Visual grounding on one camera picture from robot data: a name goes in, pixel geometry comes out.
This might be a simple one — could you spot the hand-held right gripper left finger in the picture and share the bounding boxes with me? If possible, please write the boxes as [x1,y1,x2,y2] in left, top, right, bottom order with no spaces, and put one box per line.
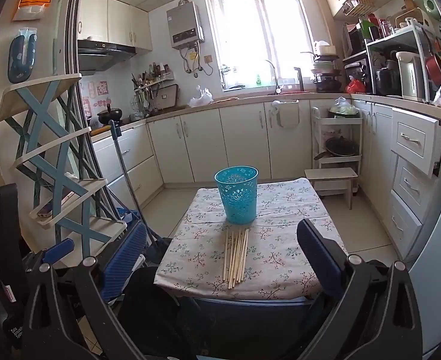
[22,220,150,360]

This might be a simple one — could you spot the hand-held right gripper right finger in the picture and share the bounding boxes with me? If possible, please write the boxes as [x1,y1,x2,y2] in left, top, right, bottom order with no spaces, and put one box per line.
[296,217,424,360]

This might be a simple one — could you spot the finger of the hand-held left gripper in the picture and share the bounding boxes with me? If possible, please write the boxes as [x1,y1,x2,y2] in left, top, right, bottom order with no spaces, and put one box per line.
[23,238,76,274]

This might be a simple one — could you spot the bundle of wooden chopsticks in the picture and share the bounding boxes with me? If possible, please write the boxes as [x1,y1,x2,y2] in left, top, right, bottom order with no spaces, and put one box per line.
[222,227,250,290]

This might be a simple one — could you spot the teal perforated plastic basket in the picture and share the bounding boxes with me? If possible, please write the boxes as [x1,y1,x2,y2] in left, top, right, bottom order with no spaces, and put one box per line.
[215,166,259,226]

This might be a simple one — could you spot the floral tablecloth table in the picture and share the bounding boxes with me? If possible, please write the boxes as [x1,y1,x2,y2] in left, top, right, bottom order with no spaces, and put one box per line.
[154,177,348,301]

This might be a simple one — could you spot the pink smartphone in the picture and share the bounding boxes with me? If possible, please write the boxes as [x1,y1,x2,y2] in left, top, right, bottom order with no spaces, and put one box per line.
[37,191,75,219]

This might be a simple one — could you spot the person's left leg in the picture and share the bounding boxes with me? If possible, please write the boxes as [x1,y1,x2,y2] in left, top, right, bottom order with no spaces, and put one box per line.
[117,265,191,360]

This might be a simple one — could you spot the small wooden stool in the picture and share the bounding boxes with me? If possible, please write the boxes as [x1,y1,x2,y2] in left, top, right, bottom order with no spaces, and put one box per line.
[305,167,358,211]

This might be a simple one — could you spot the cream base cabinet wide drawers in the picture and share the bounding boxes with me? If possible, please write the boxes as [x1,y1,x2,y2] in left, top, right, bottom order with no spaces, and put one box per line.
[91,124,165,211]

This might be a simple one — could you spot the dark wok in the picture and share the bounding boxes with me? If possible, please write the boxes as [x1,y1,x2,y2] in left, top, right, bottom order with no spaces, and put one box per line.
[314,137,360,160]

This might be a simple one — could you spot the blue and white folding shelf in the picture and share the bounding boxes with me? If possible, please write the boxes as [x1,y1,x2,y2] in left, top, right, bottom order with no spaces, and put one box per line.
[0,72,127,256]

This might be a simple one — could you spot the light grey door panel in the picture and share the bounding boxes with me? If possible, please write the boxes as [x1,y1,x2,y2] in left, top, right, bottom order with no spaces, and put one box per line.
[408,112,441,357]

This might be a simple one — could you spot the white shelf trolley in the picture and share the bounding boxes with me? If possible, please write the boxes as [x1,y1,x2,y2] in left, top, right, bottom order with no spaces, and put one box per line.
[310,106,364,196]

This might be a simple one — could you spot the cream drawer unit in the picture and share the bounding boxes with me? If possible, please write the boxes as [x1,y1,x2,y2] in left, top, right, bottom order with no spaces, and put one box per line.
[389,107,441,250]

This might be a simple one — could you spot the cream narrow door cabinet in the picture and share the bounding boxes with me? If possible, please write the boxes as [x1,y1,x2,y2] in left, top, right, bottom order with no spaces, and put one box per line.
[351,99,394,196]

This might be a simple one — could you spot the cream base cabinet with doors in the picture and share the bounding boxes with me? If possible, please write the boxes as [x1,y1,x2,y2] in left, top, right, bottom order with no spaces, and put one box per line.
[147,97,315,184]

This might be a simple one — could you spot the black cooking pot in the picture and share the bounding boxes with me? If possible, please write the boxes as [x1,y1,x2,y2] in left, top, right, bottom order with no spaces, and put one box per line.
[97,106,124,125]

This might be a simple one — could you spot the white hanging bin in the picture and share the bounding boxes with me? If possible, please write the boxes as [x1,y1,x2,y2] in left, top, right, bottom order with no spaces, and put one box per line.
[271,99,300,128]

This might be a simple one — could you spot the bag of vegetables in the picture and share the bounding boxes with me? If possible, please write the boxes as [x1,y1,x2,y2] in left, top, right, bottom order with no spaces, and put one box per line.
[327,97,360,118]

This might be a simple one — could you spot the red plastic bag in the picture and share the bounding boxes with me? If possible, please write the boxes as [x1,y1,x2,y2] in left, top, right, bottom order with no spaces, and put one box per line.
[346,77,367,94]

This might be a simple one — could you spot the white plastic bag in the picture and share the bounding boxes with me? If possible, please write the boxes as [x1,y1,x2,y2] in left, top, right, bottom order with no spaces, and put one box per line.
[189,86,214,107]

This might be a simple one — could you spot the blue item in clear packet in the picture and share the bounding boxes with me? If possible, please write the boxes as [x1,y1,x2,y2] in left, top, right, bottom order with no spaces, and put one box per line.
[7,26,39,84]

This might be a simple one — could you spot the stack of pots and bowls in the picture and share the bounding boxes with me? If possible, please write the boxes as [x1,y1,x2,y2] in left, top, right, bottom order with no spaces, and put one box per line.
[310,54,343,94]

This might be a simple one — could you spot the chrome kitchen faucet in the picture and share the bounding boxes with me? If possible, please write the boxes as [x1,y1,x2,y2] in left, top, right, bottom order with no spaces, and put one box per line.
[265,60,283,94]

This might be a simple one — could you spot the black rice cooker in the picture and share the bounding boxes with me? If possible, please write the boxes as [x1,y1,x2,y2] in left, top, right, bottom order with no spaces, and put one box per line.
[375,67,401,96]

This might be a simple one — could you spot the black range hood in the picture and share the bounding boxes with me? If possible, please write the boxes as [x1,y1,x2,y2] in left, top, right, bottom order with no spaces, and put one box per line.
[77,39,137,76]

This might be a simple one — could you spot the white electric thermos pot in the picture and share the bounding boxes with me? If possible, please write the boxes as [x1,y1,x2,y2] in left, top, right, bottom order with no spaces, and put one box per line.
[396,51,427,102]

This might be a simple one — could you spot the red hanging pot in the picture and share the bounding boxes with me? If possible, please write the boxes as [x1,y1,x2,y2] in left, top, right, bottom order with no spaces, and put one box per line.
[426,54,441,85]

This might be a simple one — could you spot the metal kitchen rack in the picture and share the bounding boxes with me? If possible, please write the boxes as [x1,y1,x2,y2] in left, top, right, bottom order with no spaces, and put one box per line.
[366,19,437,100]

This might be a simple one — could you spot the kitchen window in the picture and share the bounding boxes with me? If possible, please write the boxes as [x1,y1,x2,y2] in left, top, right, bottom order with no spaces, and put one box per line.
[205,0,315,92]

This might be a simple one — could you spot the metal handled mop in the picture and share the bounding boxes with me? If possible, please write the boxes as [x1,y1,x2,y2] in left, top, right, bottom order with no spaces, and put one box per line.
[108,120,172,267]

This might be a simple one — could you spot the red paper wall decals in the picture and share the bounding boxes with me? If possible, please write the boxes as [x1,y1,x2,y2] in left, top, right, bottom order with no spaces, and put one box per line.
[81,80,110,117]

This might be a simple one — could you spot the wall utensil rack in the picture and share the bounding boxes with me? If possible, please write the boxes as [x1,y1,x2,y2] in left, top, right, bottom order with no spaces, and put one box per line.
[131,62,176,117]

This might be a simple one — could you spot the grey wall water heater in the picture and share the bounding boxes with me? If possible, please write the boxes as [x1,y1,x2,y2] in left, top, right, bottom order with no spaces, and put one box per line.
[167,1,205,49]

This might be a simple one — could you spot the white wire basket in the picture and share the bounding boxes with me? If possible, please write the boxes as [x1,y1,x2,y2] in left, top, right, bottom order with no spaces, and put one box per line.
[342,0,371,17]

